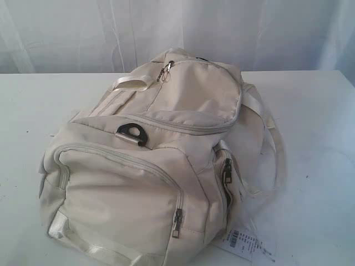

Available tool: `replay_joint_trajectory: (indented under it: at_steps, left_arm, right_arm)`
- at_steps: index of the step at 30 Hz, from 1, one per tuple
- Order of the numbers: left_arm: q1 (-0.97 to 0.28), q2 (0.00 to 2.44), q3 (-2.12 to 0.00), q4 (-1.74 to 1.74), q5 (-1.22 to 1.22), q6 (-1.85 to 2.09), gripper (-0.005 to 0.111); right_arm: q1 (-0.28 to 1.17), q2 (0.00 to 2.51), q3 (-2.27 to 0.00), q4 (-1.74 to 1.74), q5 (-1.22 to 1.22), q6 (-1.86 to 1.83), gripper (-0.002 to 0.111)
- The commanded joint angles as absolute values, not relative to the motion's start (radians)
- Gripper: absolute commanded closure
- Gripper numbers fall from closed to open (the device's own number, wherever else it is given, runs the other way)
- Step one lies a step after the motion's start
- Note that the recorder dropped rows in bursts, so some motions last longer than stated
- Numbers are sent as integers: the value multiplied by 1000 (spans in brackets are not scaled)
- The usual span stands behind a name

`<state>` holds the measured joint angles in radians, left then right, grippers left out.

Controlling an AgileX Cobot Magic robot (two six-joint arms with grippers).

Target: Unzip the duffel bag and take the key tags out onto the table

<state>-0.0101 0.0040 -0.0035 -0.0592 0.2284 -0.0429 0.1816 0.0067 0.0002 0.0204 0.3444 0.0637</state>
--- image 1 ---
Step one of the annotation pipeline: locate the cream fabric duffel bag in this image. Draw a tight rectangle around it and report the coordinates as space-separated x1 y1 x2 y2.
39 49 287 265

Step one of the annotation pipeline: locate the white paper label tag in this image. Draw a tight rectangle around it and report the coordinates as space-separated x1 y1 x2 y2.
212 227 276 265

